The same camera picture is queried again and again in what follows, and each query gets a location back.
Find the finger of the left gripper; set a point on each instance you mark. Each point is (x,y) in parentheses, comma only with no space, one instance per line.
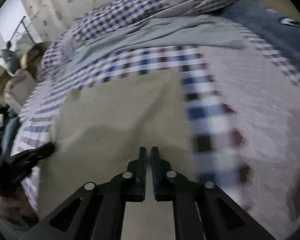
(32,156)

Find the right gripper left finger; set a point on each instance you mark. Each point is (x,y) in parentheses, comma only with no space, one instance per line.
(96,211)

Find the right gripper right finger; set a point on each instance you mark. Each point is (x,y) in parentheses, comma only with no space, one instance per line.
(201,211)

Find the khaki beige garment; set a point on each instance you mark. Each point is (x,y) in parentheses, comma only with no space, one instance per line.
(99,130)

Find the black clothes rack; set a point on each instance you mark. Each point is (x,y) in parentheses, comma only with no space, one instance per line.
(25,33)

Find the person's left hand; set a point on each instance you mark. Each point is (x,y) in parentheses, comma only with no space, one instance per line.
(16,211)

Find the dark teal garment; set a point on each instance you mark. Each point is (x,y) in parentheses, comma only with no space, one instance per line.
(10,132)

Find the cardboard boxes pile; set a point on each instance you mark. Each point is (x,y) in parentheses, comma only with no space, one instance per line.
(30,59)

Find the green white plush toy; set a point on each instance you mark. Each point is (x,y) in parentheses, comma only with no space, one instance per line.
(11,59)

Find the plaid checkered bed sheet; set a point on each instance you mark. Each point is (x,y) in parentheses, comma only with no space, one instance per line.
(242,108)

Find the light blue sweatpants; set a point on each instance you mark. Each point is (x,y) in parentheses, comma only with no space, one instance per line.
(203,30)

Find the plaid folded quilt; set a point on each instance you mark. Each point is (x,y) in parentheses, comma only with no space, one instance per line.
(115,15)

